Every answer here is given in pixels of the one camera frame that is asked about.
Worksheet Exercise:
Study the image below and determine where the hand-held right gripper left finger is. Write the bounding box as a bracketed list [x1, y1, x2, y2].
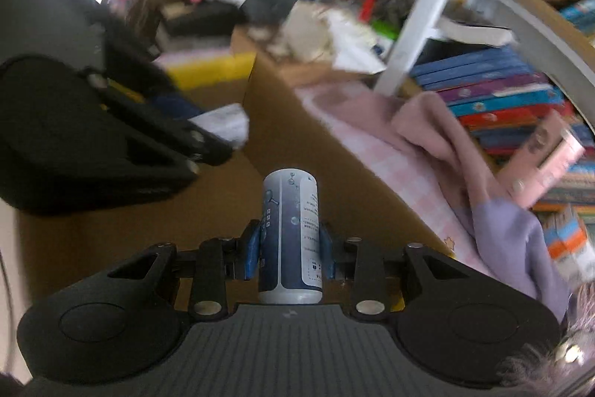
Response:
[108, 220, 262, 323]

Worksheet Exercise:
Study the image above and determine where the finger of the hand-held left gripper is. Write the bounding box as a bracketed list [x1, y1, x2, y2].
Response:
[86, 69, 233, 193]

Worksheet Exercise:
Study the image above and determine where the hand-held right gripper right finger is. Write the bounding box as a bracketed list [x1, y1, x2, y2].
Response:
[318, 222, 470, 321]

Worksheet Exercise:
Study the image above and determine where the white packet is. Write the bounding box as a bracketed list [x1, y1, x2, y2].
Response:
[194, 105, 250, 147]

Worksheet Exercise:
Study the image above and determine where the dark tube white cap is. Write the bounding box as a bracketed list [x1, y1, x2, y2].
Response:
[257, 168, 324, 305]

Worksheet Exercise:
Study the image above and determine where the cardboard box with yellow flaps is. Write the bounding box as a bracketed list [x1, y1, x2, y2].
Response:
[14, 50, 456, 318]

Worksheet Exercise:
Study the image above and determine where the pink checked desk mat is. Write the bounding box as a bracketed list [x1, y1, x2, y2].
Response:
[295, 81, 493, 279]

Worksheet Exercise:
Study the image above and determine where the dark grey cloth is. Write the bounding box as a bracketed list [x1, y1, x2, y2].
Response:
[243, 0, 304, 26]

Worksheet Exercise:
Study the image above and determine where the pink and purple scarf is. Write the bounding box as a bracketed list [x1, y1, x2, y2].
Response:
[393, 92, 573, 320]

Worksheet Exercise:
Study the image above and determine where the row of colourful books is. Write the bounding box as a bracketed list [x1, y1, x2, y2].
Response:
[411, 48, 595, 212]

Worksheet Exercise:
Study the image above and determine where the pink cylinder humidifier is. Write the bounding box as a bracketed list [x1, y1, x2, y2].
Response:
[504, 111, 586, 209]

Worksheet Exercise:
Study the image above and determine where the orange white small box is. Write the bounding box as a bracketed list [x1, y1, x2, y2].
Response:
[555, 239, 595, 284]
[544, 204, 590, 260]

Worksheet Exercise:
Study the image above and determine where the fuzzy lilac clothing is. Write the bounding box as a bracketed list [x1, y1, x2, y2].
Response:
[499, 285, 595, 397]

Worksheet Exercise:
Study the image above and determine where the thick white paged book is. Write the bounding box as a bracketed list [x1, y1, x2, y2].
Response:
[437, 18, 516, 48]

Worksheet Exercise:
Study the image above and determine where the white frame bookshelf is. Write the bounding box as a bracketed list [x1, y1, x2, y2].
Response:
[374, 0, 595, 137]

